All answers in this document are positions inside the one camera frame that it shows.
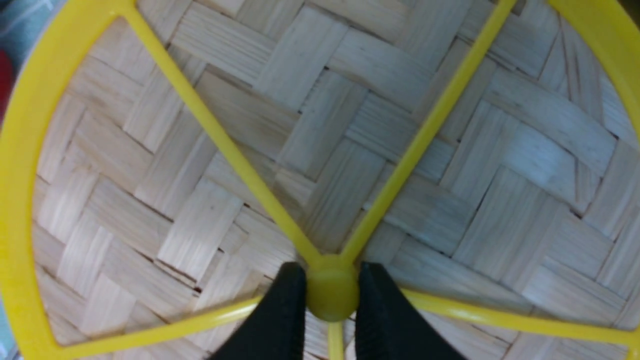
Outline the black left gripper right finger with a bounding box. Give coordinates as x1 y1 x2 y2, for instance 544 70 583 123
355 262 464 360

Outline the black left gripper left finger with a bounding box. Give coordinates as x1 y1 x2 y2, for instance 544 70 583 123
209 262 307 360

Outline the red bell pepper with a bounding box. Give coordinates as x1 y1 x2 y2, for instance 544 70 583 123
0 50 15 125

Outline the woven bamboo steamer lid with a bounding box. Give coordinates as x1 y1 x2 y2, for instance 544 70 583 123
1 0 639 360

